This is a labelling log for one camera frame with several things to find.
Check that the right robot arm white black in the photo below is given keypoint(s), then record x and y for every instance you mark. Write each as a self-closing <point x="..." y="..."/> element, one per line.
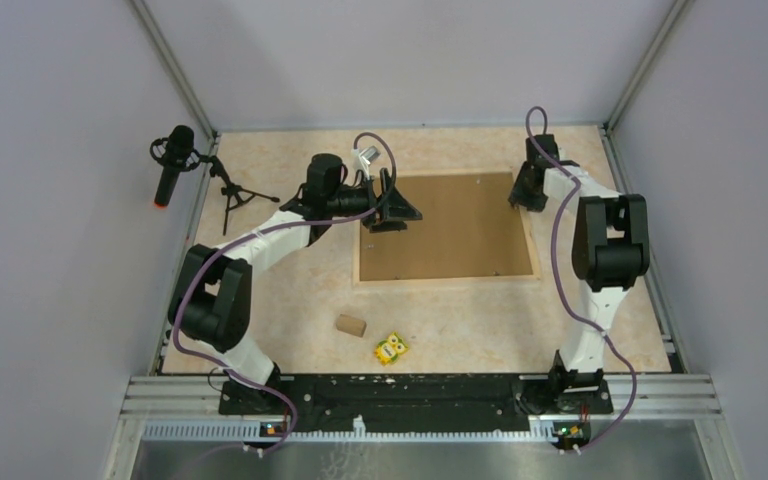
<point x="610" y="251"/>

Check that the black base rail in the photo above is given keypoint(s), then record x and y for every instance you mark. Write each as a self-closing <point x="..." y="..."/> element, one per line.
<point x="412" y="403"/>

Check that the brown cardboard backing board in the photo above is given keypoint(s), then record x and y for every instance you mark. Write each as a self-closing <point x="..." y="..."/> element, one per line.
<point x="450" y="228"/>

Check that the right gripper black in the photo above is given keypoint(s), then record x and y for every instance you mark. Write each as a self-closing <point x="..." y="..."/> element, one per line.
<point x="517" y="197"/>

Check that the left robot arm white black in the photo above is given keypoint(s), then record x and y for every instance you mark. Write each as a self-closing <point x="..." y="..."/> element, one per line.
<point x="211" y="306"/>

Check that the yellow owl toy block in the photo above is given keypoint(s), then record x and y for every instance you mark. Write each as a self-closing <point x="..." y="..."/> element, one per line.
<point x="389" y="350"/>

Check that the small wooden block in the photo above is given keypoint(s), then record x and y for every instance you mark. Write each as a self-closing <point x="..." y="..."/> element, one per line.
<point x="351" y="325"/>

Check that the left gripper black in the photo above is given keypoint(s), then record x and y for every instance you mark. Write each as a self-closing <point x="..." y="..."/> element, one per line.
<point x="397" y="210"/>

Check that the black microphone on tripod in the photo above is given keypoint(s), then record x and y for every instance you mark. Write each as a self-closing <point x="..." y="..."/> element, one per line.
<point x="176" y="154"/>

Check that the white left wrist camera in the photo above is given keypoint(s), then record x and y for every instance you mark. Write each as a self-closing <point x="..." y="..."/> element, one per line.
<point x="363" y="158"/>

